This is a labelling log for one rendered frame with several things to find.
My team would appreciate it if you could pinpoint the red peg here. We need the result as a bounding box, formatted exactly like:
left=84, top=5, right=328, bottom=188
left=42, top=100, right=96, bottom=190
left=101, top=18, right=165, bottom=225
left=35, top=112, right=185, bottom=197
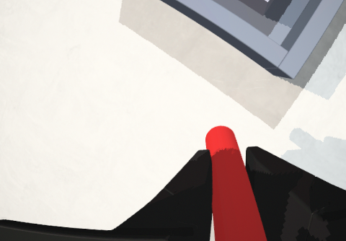
left=205, top=126, right=267, bottom=241

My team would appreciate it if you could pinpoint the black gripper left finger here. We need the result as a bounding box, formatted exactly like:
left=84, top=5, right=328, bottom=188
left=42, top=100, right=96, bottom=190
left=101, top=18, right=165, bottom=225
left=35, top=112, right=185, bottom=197
left=0, top=149, right=213, bottom=241

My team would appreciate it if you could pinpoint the grey open box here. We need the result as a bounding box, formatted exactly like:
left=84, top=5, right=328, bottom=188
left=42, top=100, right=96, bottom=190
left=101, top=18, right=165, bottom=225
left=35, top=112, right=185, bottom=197
left=159, top=0, right=344, bottom=79

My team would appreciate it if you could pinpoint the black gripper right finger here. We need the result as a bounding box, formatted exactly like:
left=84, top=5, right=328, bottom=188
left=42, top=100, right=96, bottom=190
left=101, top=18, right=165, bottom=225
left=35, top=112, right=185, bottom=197
left=245, top=146, right=346, bottom=241

